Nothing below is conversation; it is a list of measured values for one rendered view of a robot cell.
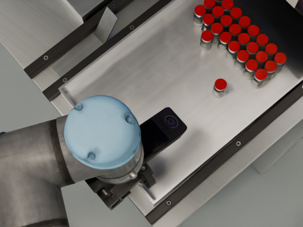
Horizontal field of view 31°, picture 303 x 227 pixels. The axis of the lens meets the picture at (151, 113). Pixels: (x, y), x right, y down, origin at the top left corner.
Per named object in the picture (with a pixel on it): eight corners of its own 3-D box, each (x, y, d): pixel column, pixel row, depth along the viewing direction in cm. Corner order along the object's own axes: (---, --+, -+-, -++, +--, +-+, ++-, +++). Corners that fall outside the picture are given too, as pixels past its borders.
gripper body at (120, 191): (81, 173, 81) (66, 158, 69) (125, 137, 82) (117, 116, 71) (113, 212, 79) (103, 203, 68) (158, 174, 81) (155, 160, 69)
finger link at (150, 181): (129, 171, 85) (124, 161, 77) (137, 164, 86) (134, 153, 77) (148, 193, 84) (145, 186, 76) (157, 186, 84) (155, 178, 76)
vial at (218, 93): (218, 83, 96) (221, 75, 92) (227, 93, 95) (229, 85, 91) (209, 91, 96) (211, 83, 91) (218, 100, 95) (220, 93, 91)
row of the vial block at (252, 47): (208, 6, 100) (210, -6, 96) (275, 75, 96) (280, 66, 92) (199, 13, 100) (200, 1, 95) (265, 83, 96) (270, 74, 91)
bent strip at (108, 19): (111, 20, 100) (107, 6, 95) (121, 31, 100) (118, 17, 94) (52, 67, 98) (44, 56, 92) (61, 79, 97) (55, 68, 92)
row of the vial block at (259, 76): (199, 13, 100) (200, 2, 95) (265, 83, 96) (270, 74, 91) (190, 20, 99) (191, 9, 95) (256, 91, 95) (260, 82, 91)
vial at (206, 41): (206, 38, 98) (208, 27, 94) (214, 46, 98) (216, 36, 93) (197, 45, 98) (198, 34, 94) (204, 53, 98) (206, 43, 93)
